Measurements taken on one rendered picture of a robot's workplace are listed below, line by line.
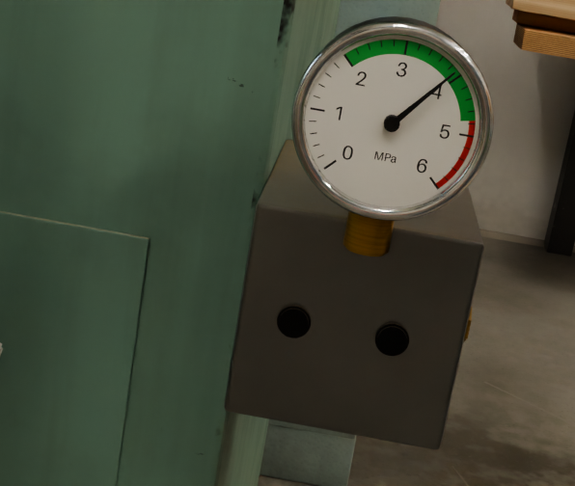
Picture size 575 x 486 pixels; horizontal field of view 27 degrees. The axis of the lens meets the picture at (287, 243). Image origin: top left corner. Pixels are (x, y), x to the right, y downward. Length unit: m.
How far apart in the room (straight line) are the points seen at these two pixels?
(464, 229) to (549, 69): 2.49
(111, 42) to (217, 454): 0.17
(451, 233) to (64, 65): 0.15
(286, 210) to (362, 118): 0.05
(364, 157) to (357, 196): 0.01
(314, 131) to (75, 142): 0.11
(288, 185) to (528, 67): 2.47
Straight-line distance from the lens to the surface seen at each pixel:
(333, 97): 0.38
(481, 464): 1.75
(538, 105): 2.92
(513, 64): 2.90
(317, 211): 0.42
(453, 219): 0.44
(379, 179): 0.39
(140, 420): 0.49
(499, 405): 1.96
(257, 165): 0.45
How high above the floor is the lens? 0.72
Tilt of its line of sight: 16 degrees down
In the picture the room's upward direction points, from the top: 10 degrees clockwise
